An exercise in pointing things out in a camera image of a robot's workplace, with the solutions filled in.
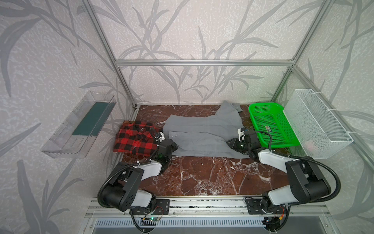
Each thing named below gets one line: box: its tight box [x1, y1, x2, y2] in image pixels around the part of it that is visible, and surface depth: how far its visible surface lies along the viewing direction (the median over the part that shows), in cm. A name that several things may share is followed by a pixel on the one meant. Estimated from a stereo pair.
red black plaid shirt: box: [112, 120, 161, 156], surface depth 94 cm
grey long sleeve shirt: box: [162, 100, 250, 159], surface depth 102 cm
